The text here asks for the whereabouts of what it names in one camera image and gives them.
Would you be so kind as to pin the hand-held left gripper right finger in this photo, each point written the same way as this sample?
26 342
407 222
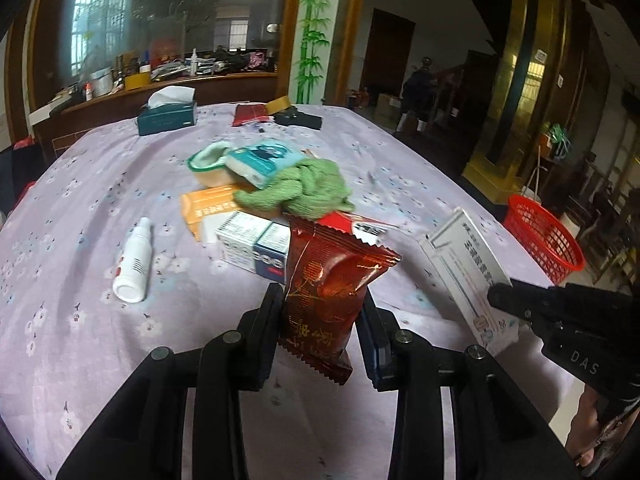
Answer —
372 345

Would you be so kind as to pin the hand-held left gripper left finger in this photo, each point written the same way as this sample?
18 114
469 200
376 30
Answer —
272 320

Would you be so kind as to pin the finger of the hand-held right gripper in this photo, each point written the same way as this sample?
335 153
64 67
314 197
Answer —
515 297

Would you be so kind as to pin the red snack packet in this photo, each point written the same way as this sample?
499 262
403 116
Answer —
325 290

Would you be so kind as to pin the white medicine box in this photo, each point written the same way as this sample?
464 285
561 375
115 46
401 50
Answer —
460 270

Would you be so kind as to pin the red plastic basket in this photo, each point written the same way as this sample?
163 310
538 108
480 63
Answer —
545 240

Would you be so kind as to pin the teal cartoon tissue packet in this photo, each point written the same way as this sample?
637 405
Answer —
265 160

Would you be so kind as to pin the person's right forearm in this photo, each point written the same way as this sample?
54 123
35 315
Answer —
622 440

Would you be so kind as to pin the person's right hand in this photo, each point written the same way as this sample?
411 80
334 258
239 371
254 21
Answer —
585 425

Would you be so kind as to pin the white and blue box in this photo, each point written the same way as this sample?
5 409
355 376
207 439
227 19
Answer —
250 245

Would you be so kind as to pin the white pack with red label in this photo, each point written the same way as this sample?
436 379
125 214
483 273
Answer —
350 222

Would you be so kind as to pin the orange cardboard box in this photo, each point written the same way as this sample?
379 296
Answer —
210 205

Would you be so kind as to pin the green cloth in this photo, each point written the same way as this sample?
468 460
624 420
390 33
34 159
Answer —
305 185

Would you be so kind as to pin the white spray bottle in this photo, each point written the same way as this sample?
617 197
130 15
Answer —
132 265

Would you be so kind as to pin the green bag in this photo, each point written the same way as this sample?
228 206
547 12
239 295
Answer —
560 139

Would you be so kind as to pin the green-rimmed paper bowl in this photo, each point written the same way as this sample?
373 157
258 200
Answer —
210 160

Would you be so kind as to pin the golden pillar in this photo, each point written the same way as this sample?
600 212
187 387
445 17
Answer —
515 110

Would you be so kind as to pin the black pouch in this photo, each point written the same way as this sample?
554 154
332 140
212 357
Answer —
300 119

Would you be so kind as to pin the dark red packet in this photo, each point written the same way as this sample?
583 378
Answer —
250 114

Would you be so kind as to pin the small yellow box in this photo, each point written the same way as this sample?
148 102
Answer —
277 104

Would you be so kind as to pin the purple floral tablecloth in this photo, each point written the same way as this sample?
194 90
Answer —
100 185

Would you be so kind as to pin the teal tissue box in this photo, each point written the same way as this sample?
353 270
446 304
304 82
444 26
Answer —
165 117

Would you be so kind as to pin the small white pump bottle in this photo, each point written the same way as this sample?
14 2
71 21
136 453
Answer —
193 64

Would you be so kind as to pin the wooden cabinet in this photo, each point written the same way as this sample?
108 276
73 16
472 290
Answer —
110 105

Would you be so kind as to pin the yellow box on cabinet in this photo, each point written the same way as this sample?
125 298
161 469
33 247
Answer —
136 81

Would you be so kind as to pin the dark wooden door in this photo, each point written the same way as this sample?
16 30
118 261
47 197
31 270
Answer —
385 55

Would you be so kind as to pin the dark cloth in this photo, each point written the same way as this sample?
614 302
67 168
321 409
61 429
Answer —
22 175

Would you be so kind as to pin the white jar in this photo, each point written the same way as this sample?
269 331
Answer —
101 82

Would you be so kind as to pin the small red-capped bottle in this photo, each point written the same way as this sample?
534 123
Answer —
88 92

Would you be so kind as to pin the wood-framed glass panel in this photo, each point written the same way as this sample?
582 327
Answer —
175 10

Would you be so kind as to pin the green bamboo wall sticker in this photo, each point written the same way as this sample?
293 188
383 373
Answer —
310 50

